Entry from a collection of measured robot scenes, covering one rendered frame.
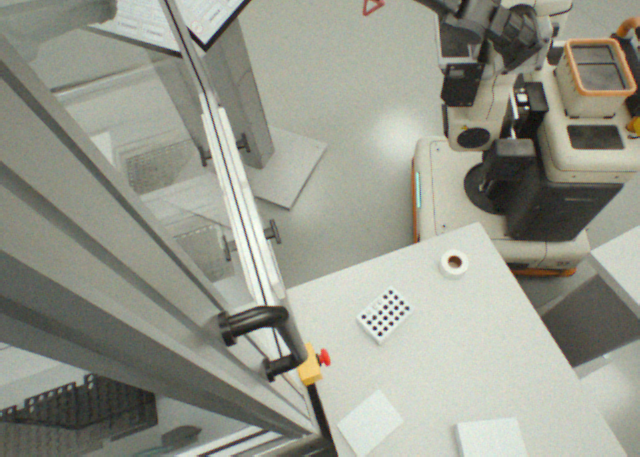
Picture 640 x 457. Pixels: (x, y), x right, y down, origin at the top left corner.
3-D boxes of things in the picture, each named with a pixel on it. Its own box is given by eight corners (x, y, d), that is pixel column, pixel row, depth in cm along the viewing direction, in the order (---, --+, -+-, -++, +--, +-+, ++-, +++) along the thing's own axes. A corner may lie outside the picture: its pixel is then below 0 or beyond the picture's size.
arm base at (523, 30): (544, 47, 89) (534, 11, 95) (520, 27, 86) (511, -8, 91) (509, 73, 96) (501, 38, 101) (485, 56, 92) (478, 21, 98)
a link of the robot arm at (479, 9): (504, 40, 90) (515, 16, 90) (471, 15, 86) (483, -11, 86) (475, 44, 99) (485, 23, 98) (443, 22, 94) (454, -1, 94)
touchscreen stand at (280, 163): (327, 147, 235) (307, -40, 148) (290, 211, 217) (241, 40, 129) (251, 122, 250) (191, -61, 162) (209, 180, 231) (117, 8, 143)
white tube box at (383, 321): (390, 290, 112) (390, 284, 109) (413, 312, 108) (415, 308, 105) (355, 321, 109) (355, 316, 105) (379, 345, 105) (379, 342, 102)
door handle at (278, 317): (307, 346, 48) (278, 285, 31) (314, 368, 46) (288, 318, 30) (265, 361, 47) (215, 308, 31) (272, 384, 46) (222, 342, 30)
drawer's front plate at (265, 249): (257, 207, 122) (248, 186, 112) (285, 298, 107) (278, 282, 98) (251, 209, 122) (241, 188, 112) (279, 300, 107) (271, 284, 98)
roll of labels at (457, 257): (455, 285, 111) (458, 279, 108) (433, 269, 114) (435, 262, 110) (470, 266, 113) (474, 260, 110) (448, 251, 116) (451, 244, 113)
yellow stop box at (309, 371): (316, 347, 98) (313, 340, 92) (326, 378, 95) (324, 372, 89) (295, 355, 98) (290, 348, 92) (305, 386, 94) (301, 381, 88)
